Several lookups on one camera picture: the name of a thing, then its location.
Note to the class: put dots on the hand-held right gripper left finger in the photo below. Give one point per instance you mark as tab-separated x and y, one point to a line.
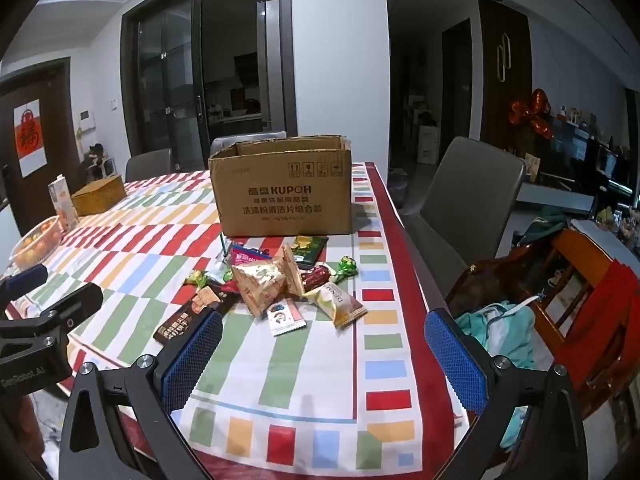
192	355

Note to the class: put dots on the teal white clothing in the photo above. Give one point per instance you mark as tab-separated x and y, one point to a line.
500	340

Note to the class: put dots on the woven straw box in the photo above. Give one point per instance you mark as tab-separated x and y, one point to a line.
99	195

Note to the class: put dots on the grey dining chair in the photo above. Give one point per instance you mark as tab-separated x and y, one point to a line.
245	140
470	195
148	164

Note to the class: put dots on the clear bowl of oranges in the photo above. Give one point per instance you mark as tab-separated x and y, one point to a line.
37	240

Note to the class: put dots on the green yellow snack packet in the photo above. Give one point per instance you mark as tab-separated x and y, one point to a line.
197	278

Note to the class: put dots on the dark green snack packet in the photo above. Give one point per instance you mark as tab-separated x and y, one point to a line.
310	250

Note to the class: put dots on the white floor box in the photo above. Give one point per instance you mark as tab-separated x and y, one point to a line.
428	144

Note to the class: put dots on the black white figure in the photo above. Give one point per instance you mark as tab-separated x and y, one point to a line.
99	160

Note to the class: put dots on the orange wooden chair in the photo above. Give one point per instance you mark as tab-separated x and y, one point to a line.
575	280

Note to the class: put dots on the black orange snack packet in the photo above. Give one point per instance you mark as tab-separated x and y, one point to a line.
212	299

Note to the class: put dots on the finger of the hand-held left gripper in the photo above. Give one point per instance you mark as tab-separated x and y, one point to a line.
24	279
75	305

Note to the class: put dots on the red cloth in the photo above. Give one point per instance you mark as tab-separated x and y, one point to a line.
607	320

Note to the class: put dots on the white wall intercom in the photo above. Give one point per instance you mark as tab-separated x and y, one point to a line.
87	120

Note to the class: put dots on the pink purple snack packet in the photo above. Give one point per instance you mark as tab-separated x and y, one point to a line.
245	256

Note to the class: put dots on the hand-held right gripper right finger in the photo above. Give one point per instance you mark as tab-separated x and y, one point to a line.
454	360

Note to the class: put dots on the pink white small packet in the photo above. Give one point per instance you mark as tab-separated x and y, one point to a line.
285	318

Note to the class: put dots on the green twisted candy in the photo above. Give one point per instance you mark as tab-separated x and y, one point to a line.
347	266

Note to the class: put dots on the dark brown snack packet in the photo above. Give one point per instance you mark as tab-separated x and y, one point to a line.
177	329

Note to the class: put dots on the red white door poster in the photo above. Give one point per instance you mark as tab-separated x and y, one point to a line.
30	137

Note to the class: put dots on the dark wooden cabinet door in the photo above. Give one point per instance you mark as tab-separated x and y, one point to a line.
505	75

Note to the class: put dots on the beige triangular snack packet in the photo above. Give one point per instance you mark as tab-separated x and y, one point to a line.
292	272
257	287

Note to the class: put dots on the silver refrigerator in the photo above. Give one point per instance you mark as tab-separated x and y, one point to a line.
267	65

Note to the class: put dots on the red snack packet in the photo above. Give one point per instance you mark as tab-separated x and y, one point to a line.
315	278

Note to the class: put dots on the white gold snack packet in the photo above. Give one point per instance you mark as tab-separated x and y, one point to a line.
340	305

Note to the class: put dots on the orange white drink carton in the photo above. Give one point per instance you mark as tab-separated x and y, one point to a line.
63	202

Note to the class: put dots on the colourful checked tablecloth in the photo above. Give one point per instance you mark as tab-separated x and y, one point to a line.
300	385

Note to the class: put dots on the dark sliding glass door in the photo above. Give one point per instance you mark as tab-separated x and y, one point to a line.
170	75

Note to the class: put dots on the brown cardboard box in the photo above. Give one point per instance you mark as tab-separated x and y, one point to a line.
280	195

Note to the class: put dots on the red foil balloons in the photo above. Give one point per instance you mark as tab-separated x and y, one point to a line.
532	112

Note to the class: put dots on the dark brown bag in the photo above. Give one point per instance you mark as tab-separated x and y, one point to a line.
492	275

